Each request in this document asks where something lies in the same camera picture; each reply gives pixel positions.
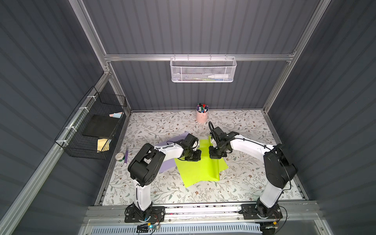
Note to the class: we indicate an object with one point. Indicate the black wire wall basket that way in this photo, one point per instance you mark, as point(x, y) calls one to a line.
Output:
point(71, 139)

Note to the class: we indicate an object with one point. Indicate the yellow sticky note pad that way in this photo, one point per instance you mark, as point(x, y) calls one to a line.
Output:
point(103, 145)

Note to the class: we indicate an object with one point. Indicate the green circuit board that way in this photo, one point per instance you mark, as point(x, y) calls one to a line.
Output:
point(147, 228)

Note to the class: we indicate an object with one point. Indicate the lavender paper sheet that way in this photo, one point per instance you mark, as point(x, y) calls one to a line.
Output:
point(170, 163)

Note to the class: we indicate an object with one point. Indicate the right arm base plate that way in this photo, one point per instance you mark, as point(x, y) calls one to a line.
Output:
point(259, 211)

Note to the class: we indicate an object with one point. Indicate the white bottle in basket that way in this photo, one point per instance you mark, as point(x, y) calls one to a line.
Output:
point(218, 76)

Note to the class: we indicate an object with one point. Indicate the pastel sticky notes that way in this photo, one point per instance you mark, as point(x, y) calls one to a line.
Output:
point(116, 115)

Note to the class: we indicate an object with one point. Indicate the aluminium mounting rail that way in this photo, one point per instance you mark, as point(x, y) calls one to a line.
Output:
point(202, 212)

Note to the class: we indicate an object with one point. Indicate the purple marker pen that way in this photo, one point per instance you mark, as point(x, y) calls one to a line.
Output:
point(126, 153)

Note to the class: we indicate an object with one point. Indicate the white wire mesh basket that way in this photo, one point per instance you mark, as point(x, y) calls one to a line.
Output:
point(196, 69)

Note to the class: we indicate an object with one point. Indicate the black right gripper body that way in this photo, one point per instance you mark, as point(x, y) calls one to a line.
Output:
point(216, 152)

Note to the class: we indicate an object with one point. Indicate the lime green paper sheet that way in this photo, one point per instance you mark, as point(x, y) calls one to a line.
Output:
point(184, 170)

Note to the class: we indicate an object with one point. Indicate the white tape roll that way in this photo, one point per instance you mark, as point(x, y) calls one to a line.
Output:
point(120, 157)

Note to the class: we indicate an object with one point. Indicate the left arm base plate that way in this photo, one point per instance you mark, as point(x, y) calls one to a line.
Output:
point(153, 214)

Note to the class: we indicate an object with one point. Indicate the black notebook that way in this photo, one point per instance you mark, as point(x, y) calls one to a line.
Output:
point(100, 127)

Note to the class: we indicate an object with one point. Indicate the colored markers in cup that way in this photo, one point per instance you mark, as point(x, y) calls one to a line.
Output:
point(202, 108)

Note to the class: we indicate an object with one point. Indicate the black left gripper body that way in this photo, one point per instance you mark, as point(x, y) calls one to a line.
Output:
point(193, 155)

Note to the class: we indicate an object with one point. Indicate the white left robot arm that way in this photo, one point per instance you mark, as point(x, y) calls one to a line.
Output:
point(145, 166)

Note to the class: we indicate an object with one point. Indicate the pink pen cup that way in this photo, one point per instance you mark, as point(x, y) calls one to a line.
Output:
point(201, 115)

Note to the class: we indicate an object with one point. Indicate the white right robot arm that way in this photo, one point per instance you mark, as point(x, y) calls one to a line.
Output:
point(279, 170)

